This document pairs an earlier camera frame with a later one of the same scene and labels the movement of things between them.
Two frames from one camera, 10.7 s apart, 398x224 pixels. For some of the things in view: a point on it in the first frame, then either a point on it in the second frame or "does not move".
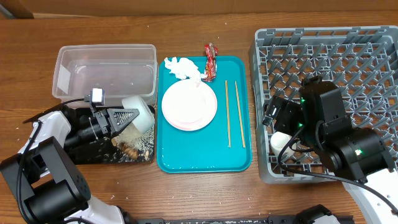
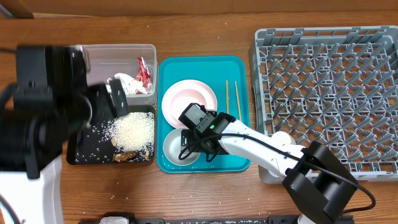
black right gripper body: x=274 y=109 to x=189 y=140
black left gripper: x=104 y=115 to x=106 y=109
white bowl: x=145 y=122 to x=172 y=147
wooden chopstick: x=240 y=117 does not move
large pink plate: x=187 y=106 does not move
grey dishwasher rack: x=362 y=60 does not move
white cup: x=278 y=140 does not move
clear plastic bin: x=122 y=70 does not move
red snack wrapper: x=211 y=65 to x=144 y=76
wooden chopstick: x=227 y=115 does not move
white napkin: x=184 y=68 to x=130 y=86
